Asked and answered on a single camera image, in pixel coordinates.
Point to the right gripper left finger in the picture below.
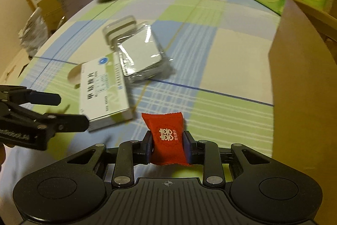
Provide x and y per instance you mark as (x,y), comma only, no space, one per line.
(146,148)

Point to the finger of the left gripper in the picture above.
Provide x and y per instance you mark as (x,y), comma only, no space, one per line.
(68,122)
(41,98)

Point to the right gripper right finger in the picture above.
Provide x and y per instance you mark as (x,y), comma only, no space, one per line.
(190,148)

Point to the red snack packet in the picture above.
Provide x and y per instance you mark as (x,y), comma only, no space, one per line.
(167,133)

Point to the white adapter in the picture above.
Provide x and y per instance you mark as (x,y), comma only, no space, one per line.
(141,55)

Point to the person left hand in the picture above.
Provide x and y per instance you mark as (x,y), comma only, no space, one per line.
(2,154)

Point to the wide white medicine box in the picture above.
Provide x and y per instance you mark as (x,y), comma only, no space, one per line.
(103,93)

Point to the white plastic bag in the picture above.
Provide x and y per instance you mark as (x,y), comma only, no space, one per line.
(35,33)

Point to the cardboard sheet purple paper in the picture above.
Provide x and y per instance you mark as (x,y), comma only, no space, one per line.
(55,10)

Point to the open cardboard box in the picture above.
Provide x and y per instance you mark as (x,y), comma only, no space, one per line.
(303,74)

